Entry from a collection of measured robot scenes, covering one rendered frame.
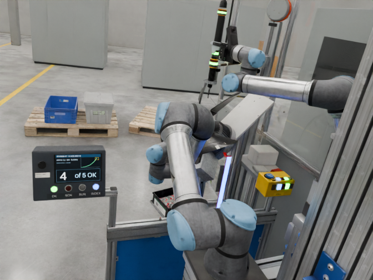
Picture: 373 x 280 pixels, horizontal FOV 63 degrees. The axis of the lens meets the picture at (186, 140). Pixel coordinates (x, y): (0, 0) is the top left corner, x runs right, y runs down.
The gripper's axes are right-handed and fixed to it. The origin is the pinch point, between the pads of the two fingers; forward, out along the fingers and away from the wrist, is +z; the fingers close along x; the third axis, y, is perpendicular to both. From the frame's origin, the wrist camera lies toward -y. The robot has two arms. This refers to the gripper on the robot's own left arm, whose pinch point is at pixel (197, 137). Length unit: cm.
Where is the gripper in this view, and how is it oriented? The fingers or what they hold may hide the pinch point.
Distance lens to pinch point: 162.7
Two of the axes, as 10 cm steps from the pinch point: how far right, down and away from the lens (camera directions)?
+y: -8.2, -2.2, 5.2
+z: 5.7, -2.5, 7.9
